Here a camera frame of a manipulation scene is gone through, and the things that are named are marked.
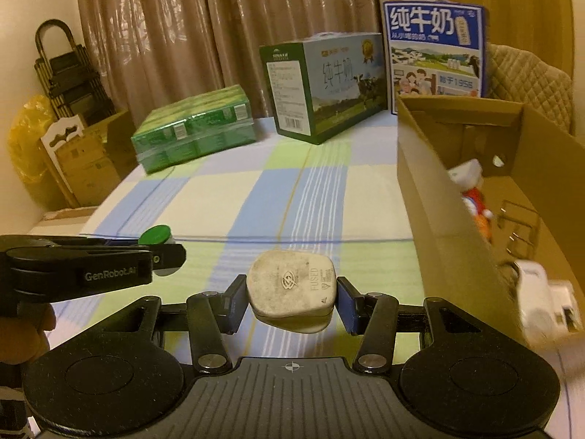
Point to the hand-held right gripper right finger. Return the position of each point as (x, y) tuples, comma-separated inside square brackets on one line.
[(347, 306)]

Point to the white square night light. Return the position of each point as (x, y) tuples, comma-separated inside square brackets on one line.
[(530, 288)]

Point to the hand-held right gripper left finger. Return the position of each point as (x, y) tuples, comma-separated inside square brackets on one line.
[(235, 304)]

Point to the beige quilted chair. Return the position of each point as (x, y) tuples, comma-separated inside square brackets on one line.
[(525, 82)]

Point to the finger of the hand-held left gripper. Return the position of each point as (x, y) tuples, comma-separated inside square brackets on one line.
[(169, 256)]

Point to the beige power plug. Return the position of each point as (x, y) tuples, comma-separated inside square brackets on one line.
[(292, 288)]

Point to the black folding step ladder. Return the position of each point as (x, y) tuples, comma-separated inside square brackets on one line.
[(68, 73)]

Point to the yellow plastic bag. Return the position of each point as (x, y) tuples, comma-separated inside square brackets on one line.
[(27, 146)]

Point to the brown curtains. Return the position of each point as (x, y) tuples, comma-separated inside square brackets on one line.
[(205, 23)]

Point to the plain brown cardboard box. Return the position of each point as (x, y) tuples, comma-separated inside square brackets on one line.
[(121, 141)]

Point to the checked tablecloth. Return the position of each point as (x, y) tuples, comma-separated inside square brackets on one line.
[(320, 192)]

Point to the green shrink-wrapped carton pack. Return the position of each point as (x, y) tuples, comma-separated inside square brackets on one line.
[(192, 132)]

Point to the green-capped small bottle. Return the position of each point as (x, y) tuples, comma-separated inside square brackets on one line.
[(155, 235)]

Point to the green milk carton box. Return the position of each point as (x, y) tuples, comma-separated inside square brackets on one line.
[(292, 87)]

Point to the red cat figurine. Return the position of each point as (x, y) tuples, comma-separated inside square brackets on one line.
[(480, 215)]

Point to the wooden door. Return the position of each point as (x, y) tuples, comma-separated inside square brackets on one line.
[(502, 4)]

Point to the blue milk carton box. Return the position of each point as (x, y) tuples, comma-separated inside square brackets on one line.
[(434, 50)]

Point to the person's left hand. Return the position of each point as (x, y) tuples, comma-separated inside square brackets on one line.
[(25, 336)]

